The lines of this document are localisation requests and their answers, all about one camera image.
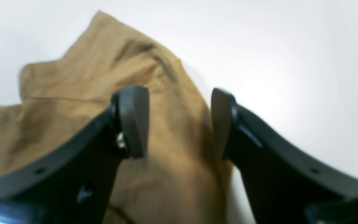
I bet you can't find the brown t-shirt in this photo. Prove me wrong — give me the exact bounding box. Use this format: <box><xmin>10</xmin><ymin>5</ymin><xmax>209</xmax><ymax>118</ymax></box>
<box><xmin>0</xmin><ymin>11</ymin><xmax>232</xmax><ymax>224</ymax></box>

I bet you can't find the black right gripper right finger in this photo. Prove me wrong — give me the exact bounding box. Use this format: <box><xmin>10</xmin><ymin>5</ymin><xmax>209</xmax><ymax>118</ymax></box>
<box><xmin>211</xmin><ymin>88</ymin><xmax>358</xmax><ymax>224</ymax></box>

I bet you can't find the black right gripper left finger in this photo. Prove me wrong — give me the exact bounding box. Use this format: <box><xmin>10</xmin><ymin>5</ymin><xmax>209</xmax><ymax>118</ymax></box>
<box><xmin>0</xmin><ymin>85</ymin><xmax>150</xmax><ymax>224</ymax></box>

